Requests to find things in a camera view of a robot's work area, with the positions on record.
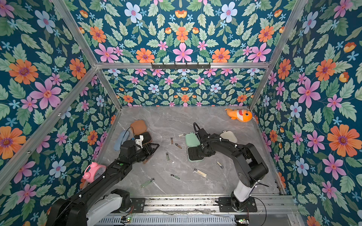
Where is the blue oval case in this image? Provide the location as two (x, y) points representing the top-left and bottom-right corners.
(114, 131), (130, 151)

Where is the black hook rail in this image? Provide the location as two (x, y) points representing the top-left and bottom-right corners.
(151, 63), (211, 70)

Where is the cream nail clipper case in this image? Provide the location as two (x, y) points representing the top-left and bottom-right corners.
(220, 131), (238, 143)

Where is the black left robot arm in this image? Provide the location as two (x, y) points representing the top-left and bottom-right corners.
(46, 140), (160, 226)

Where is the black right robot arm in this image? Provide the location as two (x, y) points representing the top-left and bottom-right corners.
(194, 126), (269, 211)

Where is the cream large nail clipper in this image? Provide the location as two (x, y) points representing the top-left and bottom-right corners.
(194, 169), (207, 178)

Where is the brown nail clipper case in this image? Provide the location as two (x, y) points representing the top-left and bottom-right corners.
(131, 120), (152, 145)

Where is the green nail file tool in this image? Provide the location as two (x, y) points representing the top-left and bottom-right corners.
(140, 178), (155, 188)

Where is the pink alarm clock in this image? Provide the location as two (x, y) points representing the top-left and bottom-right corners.
(83, 162), (107, 183)

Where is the green nail clipper case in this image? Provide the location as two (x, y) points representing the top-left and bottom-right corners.
(185, 133), (204, 162)

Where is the orange clownfish plush toy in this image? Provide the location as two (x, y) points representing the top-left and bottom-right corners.
(225, 108), (253, 122)

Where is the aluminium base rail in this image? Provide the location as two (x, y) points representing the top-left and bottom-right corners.
(70, 194), (299, 215)

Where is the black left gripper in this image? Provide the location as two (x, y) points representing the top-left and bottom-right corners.
(128, 143), (160, 165)

